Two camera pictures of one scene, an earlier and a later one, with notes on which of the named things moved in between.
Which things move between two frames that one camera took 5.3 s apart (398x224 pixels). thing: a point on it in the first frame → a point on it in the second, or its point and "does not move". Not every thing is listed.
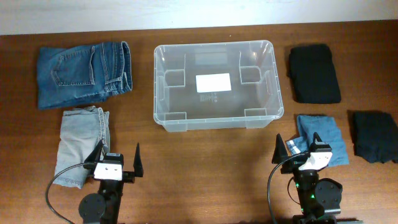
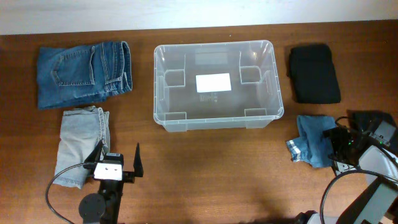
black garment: [314, 79] does not move
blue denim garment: [328, 130] does not move
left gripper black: [127, 177] does not move
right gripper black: [278, 154] → [339, 136]
